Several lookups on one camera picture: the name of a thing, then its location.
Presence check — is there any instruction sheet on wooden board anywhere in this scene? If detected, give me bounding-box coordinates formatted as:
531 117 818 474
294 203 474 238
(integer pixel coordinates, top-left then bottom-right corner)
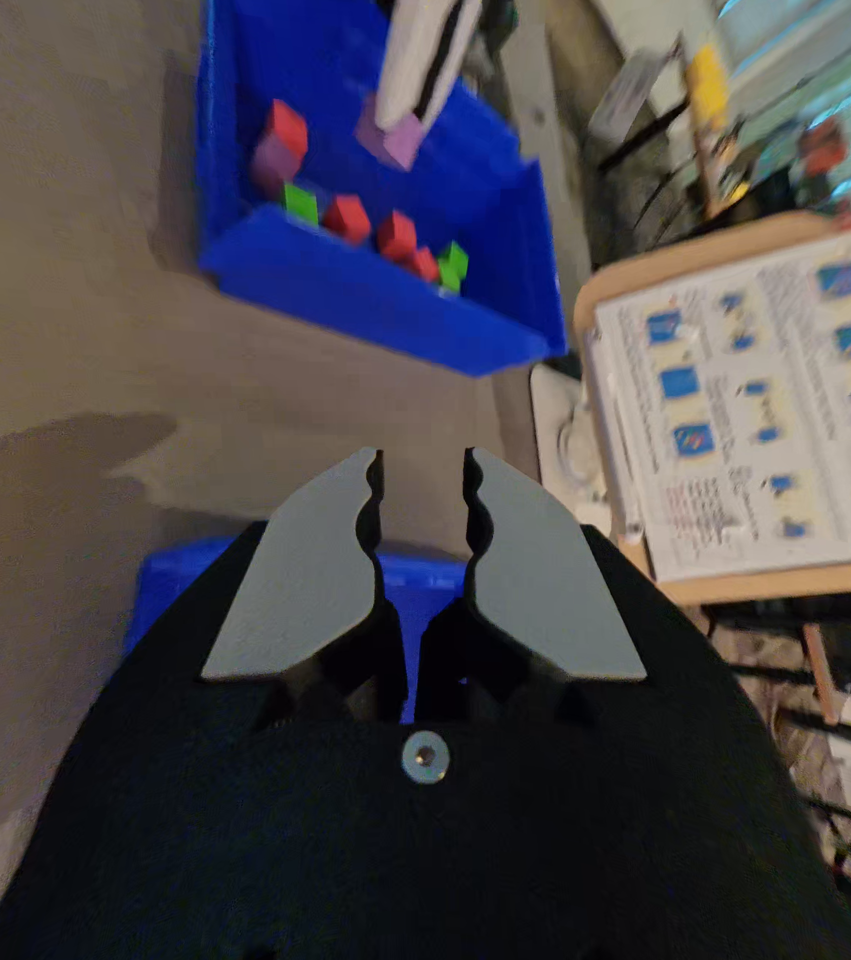
571 210 851 607

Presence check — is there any white document stand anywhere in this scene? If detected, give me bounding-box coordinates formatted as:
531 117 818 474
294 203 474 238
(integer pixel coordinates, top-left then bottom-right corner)
530 363 648 541

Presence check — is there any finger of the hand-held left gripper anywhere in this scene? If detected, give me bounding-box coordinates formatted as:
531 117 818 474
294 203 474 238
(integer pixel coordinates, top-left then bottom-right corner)
379 0 464 130
421 0 483 125

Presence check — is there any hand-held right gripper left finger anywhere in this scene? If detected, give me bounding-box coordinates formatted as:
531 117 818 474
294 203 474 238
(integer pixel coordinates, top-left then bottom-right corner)
200 447 385 682

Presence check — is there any blue plastic bin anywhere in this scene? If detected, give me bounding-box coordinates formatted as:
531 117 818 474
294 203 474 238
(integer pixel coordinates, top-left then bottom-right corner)
196 0 569 378
124 536 472 725

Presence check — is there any printed instruction sheet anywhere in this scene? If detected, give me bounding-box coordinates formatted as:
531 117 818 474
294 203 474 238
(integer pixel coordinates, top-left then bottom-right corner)
594 240 851 585

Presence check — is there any purple wooden cube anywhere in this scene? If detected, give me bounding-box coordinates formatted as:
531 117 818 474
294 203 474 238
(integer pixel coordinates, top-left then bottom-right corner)
354 93 427 172

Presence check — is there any pile of coloured wooden cubes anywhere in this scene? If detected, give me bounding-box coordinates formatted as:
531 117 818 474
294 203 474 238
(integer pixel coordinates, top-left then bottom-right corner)
249 99 472 297

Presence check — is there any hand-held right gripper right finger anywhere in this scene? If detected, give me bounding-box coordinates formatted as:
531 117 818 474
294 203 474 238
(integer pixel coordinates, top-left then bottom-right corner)
463 446 648 682

